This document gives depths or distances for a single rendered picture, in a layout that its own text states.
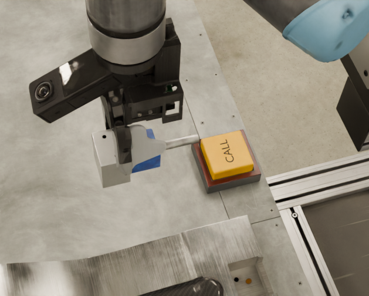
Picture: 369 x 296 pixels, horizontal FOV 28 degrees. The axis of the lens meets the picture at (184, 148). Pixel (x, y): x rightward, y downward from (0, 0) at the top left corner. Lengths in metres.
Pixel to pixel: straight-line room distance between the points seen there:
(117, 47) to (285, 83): 1.51
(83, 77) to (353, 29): 0.29
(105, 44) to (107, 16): 0.04
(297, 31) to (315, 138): 1.47
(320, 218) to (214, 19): 0.84
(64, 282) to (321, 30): 0.44
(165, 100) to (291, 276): 0.34
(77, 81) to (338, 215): 1.07
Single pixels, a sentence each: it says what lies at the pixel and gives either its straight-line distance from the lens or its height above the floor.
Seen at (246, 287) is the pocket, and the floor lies 0.86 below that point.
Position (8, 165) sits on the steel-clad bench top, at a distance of 1.08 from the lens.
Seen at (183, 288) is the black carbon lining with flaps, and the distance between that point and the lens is 0.89.
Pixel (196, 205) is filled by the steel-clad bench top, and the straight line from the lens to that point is 1.03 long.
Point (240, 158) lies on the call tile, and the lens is 1.03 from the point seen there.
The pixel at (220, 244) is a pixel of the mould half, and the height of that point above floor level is 0.89.
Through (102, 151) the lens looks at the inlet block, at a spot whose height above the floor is 0.96.
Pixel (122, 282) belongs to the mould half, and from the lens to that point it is 0.89.
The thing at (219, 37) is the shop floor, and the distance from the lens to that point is 2.26.
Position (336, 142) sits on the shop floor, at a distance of 2.09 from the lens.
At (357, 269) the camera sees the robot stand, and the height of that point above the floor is 0.21.
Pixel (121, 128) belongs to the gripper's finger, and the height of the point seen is 1.06.
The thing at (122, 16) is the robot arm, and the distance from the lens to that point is 0.66.
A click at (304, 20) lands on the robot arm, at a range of 0.62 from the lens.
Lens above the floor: 1.71
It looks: 58 degrees down
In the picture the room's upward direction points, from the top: 4 degrees clockwise
